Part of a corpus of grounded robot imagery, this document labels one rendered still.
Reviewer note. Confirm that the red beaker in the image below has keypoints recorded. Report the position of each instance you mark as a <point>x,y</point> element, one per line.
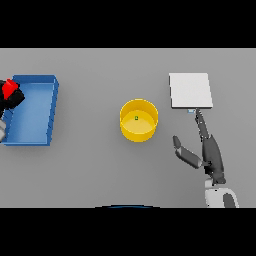
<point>9,88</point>

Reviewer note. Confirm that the blue tray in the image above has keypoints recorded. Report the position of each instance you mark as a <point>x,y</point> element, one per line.
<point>32,113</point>

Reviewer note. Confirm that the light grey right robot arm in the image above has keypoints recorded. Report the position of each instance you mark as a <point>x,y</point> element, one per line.
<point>218,197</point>

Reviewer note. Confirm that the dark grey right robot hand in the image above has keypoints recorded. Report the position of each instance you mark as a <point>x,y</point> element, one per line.
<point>211,153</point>

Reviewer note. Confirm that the yellow bowl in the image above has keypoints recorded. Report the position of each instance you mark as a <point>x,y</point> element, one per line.
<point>138,122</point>

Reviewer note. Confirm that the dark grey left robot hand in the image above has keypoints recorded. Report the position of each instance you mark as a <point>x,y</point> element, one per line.
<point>13,98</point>

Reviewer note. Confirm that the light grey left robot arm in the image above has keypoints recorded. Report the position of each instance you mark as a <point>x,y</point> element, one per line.
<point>1,129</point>

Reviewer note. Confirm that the pale square measuring scale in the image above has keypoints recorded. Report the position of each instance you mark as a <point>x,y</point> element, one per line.
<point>190,90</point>

